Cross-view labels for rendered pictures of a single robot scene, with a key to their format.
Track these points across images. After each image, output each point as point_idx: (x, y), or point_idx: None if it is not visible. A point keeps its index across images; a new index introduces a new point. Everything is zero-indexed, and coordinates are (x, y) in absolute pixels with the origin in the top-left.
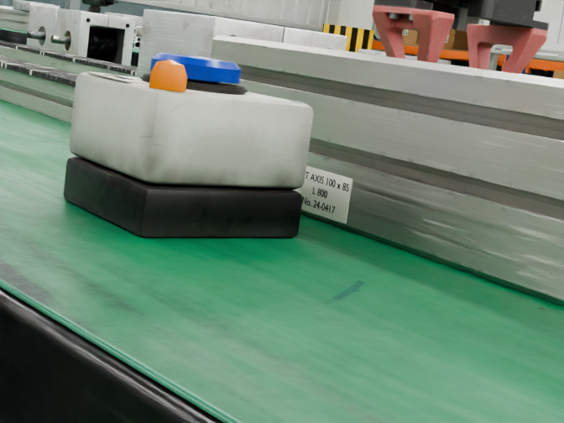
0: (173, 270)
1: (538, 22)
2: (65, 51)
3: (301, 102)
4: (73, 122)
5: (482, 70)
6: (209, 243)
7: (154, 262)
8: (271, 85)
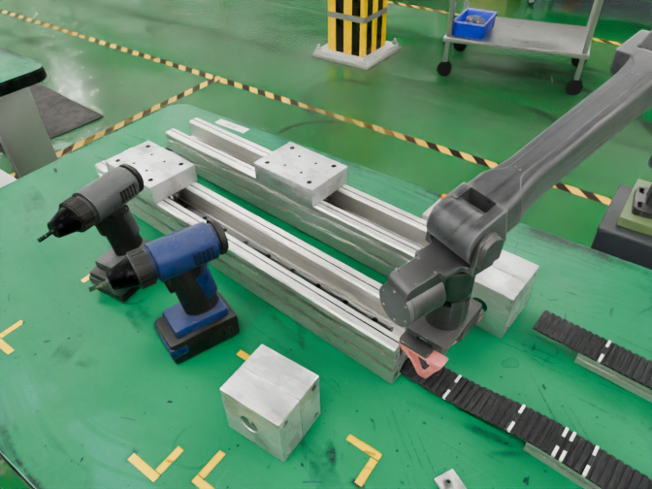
0: (422, 207)
1: (404, 332)
2: None
3: (425, 212)
4: None
5: (388, 204)
6: None
7: (427, 209)
8: None
